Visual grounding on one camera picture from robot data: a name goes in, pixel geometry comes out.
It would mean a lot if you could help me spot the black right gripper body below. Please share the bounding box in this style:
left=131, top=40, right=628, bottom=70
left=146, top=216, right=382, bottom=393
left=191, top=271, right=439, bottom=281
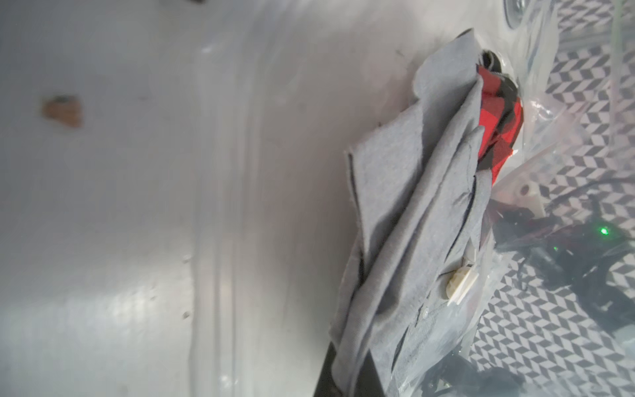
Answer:
left=495, top=199, right=634, bottom=332

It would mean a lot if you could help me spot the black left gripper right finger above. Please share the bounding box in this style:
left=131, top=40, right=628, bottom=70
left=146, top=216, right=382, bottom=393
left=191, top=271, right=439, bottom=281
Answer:
left=353, top=352, right=385, bottom=397

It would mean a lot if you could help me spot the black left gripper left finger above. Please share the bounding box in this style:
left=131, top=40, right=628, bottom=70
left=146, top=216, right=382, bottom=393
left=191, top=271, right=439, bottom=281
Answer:
left=314, top=342, right=345, bottom=397

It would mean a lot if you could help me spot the clear vacuum bag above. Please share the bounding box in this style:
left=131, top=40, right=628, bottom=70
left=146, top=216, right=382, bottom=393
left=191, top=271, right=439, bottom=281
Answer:
left=388, top=1, right=634, bottom=396

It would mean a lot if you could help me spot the grey garment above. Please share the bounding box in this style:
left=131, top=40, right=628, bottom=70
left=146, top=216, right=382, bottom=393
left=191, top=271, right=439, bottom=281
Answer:
left=330, top=30, right=492, bottom=396

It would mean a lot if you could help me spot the white bag valve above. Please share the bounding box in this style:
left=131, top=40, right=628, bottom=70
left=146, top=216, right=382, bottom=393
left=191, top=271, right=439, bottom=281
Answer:
left=446, top=266, right=479, bottom=305

